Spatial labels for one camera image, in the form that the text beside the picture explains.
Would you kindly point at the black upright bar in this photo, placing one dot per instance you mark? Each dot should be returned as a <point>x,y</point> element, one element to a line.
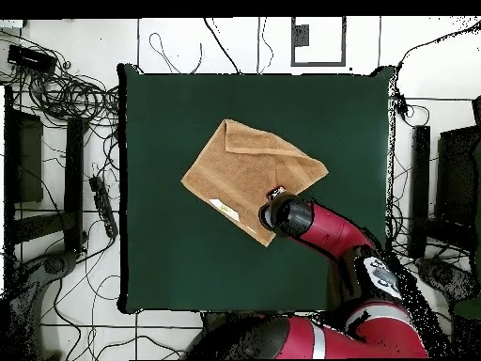
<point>420,188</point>

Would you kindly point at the black stand frame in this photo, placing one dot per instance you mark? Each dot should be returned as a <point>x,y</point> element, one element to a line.
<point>73,180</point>

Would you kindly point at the grey rectangular frame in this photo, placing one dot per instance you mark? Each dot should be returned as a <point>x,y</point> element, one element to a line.
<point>318,64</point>

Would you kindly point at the dark grey square plate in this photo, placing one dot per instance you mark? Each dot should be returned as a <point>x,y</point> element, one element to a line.
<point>301,35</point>

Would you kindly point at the black power strip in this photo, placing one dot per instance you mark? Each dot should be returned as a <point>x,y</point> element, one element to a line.
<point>102,205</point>

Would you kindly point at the dark green table cloth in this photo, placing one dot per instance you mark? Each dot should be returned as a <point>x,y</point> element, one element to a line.
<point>188,270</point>

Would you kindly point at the tan terry towel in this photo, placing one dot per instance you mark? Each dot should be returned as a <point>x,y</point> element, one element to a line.
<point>240,169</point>

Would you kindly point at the grey stand base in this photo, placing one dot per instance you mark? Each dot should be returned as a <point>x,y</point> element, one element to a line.
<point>56,263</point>
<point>443,276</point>

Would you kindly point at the black box cabinet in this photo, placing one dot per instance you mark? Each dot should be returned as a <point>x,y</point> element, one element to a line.
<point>456,173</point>

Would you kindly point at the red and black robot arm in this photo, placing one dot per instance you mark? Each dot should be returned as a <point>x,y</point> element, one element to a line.
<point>327,229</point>

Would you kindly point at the black rectangular box device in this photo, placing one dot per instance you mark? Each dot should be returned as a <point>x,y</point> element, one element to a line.
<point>32,59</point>

